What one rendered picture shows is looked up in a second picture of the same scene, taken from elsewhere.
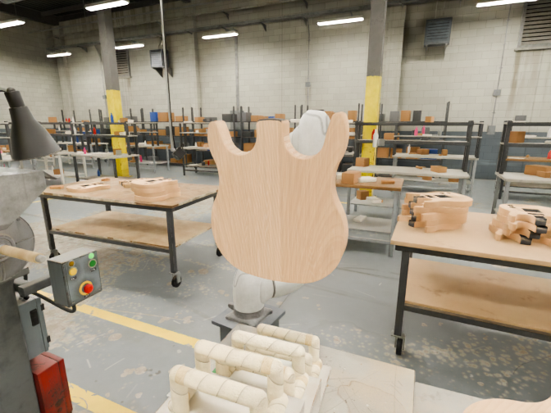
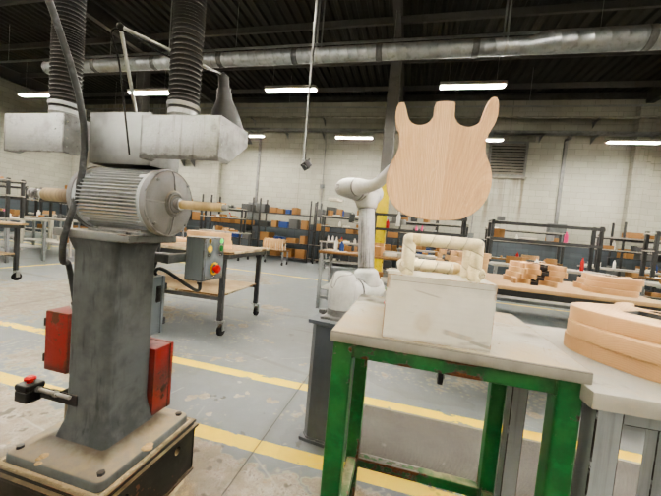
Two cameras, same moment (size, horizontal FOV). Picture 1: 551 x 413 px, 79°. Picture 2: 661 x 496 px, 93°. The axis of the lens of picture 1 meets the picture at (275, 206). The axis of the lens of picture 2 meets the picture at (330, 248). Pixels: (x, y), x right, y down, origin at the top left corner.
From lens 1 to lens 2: 0.76 m
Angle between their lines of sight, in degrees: 15
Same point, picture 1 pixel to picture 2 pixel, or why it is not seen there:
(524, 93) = (493, 210)
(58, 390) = (165, 374)
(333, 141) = (490, 114)
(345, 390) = not seen: hidden behind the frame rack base
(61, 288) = (197, 262)
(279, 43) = (298, 150)
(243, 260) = (408, 205)
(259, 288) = (354, 288)
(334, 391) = not seen: hidden behind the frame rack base
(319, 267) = (470, 205)
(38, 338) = (156, 317)
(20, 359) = (145, 329)
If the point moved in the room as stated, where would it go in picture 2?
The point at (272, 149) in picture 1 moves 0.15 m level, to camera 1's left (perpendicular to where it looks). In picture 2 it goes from (446, 120) to (403, 114)
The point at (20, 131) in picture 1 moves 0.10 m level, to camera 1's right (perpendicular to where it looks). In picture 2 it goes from (225, 105) to (253, 109)
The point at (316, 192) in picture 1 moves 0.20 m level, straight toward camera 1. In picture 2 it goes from (474, 150) to (510, 131)
